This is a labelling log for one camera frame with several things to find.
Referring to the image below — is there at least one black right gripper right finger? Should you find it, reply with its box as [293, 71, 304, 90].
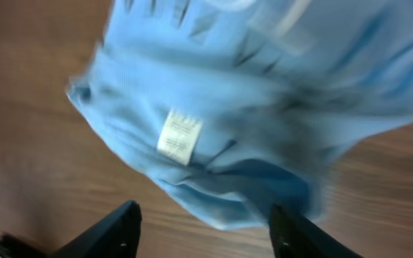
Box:
[269, 205, 362, 258]

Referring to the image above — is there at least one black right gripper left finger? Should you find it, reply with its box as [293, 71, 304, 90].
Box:
[50, 201, 142, 258]

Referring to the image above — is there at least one light blue t-shirt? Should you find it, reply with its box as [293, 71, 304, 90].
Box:
[67, 0, 413, 230]

